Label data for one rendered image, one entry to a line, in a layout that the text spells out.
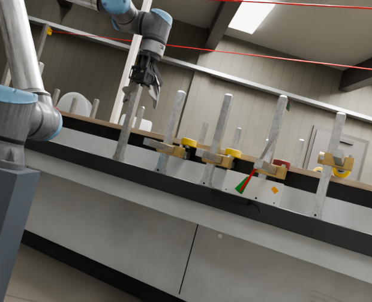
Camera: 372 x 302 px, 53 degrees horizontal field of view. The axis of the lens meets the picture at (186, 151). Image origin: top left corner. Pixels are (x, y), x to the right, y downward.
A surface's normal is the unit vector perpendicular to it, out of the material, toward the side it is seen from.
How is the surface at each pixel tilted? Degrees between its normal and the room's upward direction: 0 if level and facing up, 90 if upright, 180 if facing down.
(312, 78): 90
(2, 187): 90
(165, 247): 90
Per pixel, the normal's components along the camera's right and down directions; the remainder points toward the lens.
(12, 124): 0.65, 0.15
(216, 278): -0.40, -0.14
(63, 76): 0.09, -0.02
